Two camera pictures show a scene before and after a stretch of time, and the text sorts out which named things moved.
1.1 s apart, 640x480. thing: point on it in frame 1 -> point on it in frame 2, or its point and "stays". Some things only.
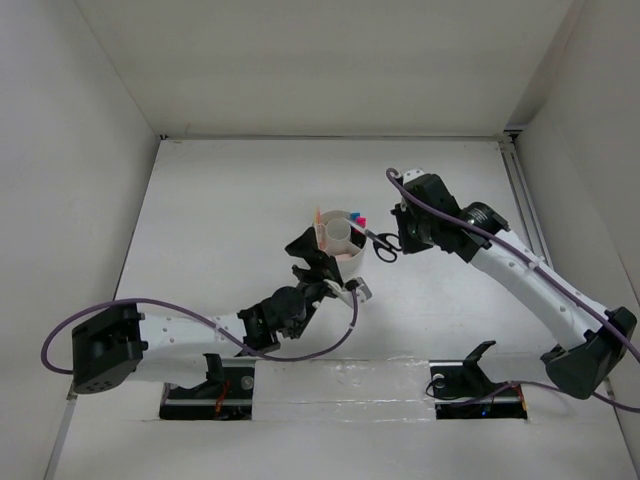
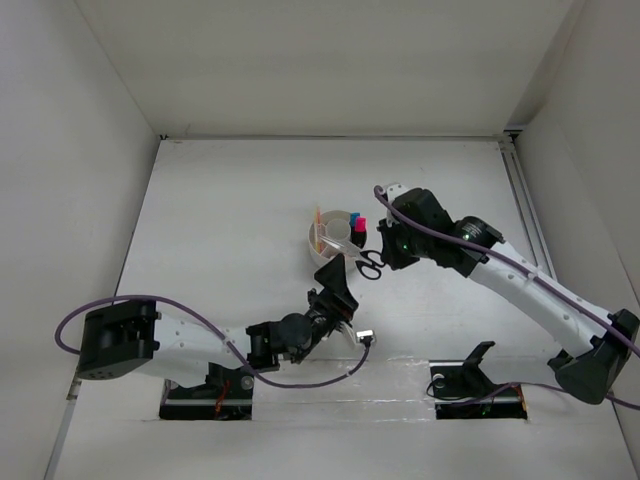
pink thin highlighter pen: x=320 y=231 stays
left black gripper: x=322 y=268 -> x=333 y=299
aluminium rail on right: x=506 y=143 stays
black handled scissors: x=384 y=245 -> x=368 y=262
